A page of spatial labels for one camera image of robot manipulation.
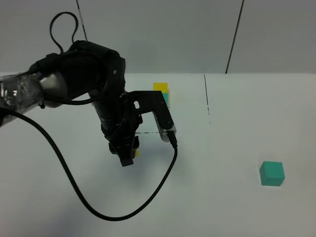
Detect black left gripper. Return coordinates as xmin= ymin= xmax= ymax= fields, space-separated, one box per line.
xmin=91 ymin=89 xmax=139 ymax=167

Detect template yellow cube block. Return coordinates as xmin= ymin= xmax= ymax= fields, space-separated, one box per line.
xmin=153 ymin=82 xmax=168 ymax=93

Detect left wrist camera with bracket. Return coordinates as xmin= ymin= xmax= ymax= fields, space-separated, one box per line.
xmin=127 ymin=91 xmax=176 ymax=142

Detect template teal cube block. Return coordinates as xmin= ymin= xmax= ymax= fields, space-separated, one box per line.
xmin=162 ymin=92 xmax=169 ymax=105

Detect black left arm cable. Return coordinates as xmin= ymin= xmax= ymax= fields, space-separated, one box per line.
xmin=9 ymin=108 xmax=178 ymax=221

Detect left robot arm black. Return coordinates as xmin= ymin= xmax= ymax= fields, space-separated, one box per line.
xmin=0 ymin=40 xmax=139 ymax=166

